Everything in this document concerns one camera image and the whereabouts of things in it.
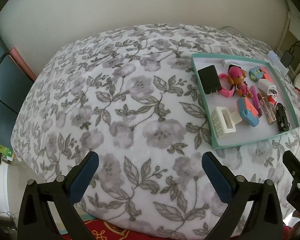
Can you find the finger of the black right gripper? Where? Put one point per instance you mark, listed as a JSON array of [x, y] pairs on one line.
[[265, 218]]

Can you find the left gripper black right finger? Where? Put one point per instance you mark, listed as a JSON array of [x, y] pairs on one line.
[[293, 166]]

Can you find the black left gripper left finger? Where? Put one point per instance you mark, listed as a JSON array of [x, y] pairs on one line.
[[35, 218]]

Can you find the black toy car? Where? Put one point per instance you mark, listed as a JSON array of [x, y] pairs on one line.
[[281, 118]]

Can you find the coral blue toy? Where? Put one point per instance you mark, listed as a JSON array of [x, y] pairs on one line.
[[247, 111], [258, 73]]

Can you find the magenta marker pen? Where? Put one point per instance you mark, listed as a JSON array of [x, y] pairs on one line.
[[255, 100]]

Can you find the pink puppy doll figure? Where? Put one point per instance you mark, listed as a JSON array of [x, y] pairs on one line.
[[236, 78]]

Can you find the black power adapter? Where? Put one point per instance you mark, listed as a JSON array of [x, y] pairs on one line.
[[209, 79]]

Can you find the red patterned rug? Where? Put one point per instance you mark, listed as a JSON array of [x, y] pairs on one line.
[[107, 231]]

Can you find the white hair claw clip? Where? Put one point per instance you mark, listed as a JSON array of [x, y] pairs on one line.
[[225, 121]]

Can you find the teal white tray box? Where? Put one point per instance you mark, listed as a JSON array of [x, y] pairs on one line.
[[245, 134]]

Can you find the white usb charger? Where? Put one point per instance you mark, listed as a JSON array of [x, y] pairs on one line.
[[267, 87]]

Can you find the white small device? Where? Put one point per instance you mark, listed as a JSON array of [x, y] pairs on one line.
[[274, 58]]

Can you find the dark teal cabinet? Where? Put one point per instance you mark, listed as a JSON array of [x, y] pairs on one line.
[[14, 87]]

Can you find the floral grey white blanket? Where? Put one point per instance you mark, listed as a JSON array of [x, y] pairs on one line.
[[131, 95]]

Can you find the black adapter with cable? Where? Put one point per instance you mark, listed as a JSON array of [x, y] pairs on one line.
[[287, 56]]

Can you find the pink wooden post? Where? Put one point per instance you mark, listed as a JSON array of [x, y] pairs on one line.
[[16, 57]]

